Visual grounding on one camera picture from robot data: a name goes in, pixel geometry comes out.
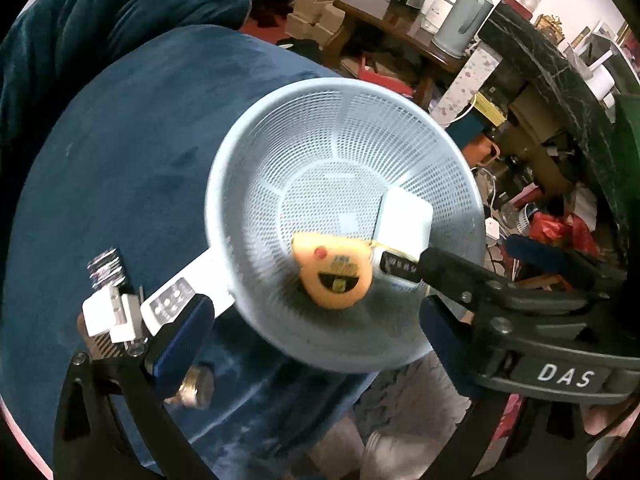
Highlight amber pill bottle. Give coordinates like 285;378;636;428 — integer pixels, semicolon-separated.
165;365;215;410

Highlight cardboard boxes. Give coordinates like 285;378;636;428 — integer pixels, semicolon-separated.
285;0;345;49

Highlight orange tape measure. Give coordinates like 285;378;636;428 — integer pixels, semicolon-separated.
291;233;373;310

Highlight white power bank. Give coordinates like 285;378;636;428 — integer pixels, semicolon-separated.
372;186;434;287

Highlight dark wooden side table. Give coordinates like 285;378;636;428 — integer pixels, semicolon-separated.
321;0;464;110

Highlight white remote control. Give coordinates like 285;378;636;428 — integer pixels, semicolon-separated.
140;248;234;336

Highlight battery pack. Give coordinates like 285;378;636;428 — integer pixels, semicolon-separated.
87;247;128;290

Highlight brown wooden comb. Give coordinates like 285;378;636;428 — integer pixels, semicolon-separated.
76;313;128;361

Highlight dark blue velvet blanket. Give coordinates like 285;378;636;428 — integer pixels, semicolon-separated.
0;0;253;111

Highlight grey thermos flask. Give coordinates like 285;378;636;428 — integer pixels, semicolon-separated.
433;0;494;58

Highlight white rectangular adapter box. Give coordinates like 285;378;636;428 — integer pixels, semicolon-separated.
82;285;144;344

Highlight light blue plastic basket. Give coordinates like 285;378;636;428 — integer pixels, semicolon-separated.
205;77;485;373

